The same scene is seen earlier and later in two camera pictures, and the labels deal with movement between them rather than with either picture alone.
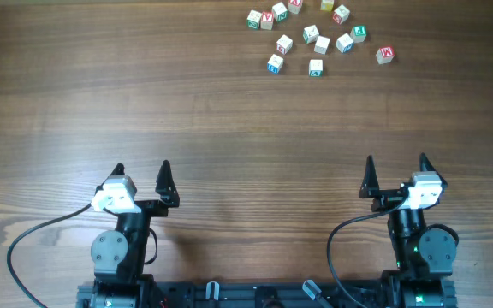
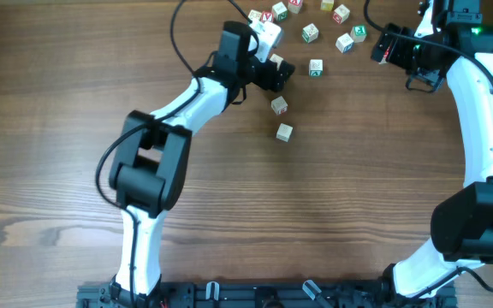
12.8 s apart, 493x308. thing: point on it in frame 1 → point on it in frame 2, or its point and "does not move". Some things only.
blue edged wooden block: x=344 y=44 does not move
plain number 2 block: x=322 y=44 → x=284 y=133
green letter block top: x=280 y=12 does not move
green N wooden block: x=253 y=19 does not move
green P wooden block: x=311 y=34 does not move
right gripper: x=371 y=188 → x=402 y=41
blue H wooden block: x=274 y=64 does not move
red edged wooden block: x=284 y=44 → x=279 y=106
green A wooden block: x=316 y=68 does not move
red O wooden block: x=341 y=14 does not move
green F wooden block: x=358 y=33 does not move
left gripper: x=148 y=205 → x=270 y=75
